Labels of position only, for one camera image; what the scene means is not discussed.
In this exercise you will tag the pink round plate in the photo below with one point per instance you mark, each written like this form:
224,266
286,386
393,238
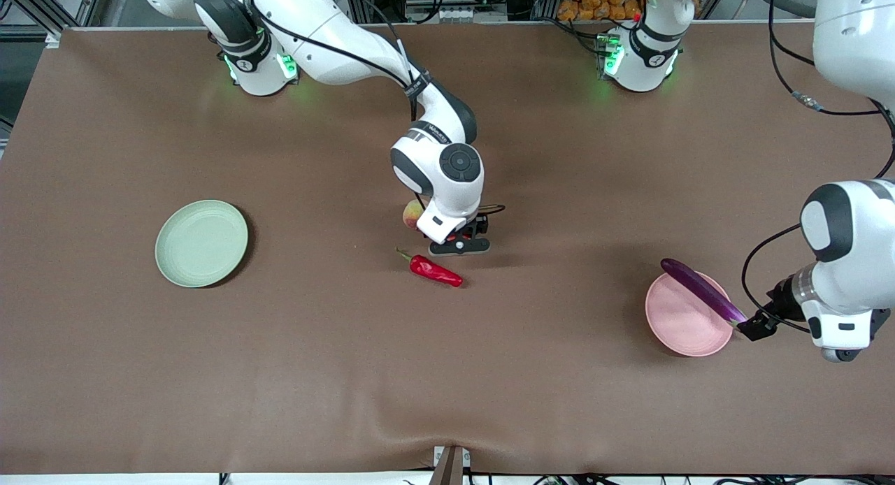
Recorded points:
678,324

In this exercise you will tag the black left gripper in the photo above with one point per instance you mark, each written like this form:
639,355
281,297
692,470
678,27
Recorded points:
776,305

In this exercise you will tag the pale green round plate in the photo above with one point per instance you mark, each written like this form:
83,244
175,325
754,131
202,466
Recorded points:
201,244

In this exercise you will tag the long purple eggplant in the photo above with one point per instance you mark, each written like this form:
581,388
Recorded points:
699,289

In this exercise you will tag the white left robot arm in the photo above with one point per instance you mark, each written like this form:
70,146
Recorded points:
853,261

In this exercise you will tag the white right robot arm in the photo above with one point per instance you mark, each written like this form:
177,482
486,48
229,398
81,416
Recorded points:
335,31

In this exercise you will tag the metal table clamp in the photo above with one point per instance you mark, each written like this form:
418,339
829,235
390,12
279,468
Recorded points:
451,465

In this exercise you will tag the aluminium frame profile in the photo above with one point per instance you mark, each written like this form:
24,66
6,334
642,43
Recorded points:
42,10

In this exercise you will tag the yellow pink peach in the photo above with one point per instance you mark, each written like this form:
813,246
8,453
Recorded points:
411,216

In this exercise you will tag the brown table cover sheet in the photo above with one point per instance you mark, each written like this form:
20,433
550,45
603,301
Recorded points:
447,373

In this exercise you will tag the red chili pepper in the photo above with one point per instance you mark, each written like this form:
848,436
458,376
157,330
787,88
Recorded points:
433,270

